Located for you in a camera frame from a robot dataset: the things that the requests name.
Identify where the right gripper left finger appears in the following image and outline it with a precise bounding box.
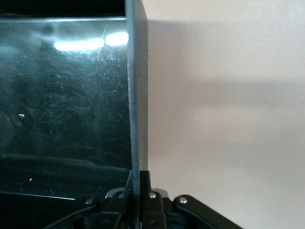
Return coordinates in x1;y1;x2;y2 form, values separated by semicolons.
47;171;136;229

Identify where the black plastic box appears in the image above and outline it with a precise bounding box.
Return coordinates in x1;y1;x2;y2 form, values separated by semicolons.
0;0;150;229

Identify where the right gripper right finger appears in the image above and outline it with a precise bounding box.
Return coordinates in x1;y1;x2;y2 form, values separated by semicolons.
139;170;243;229

